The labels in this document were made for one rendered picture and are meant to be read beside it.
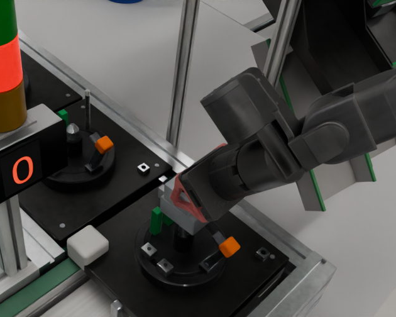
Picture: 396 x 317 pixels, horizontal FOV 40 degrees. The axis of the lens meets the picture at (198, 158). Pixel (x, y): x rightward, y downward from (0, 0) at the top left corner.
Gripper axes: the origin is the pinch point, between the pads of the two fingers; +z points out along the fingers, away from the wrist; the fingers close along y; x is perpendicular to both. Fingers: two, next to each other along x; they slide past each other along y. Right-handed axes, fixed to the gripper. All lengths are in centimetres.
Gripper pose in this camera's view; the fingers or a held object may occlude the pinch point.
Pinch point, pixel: (188, 190)
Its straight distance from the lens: 73.9
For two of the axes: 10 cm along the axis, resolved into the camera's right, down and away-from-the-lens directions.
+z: -5.4, 2.3, 8.1
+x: 5.1, 8.5, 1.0
